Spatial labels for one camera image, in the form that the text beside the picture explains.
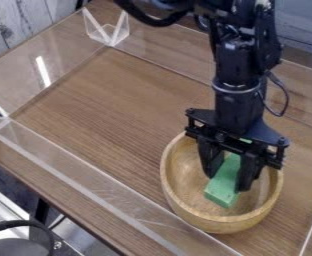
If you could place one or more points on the green rectangular block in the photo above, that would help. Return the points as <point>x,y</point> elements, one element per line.
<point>222,186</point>

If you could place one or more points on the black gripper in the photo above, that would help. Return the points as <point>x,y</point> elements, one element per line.
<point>233,128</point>

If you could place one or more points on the black metal table leg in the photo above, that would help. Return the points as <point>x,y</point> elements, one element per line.
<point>41,211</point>

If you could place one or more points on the brown wooden bowl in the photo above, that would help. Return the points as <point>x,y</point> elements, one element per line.
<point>185,190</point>

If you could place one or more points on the clear acrylic tray wall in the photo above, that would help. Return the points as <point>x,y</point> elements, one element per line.
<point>87,114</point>

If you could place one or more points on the clear acrylic corner bracket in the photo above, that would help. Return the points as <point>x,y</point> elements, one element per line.
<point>107,34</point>

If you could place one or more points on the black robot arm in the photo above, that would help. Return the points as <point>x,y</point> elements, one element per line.
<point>246,50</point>

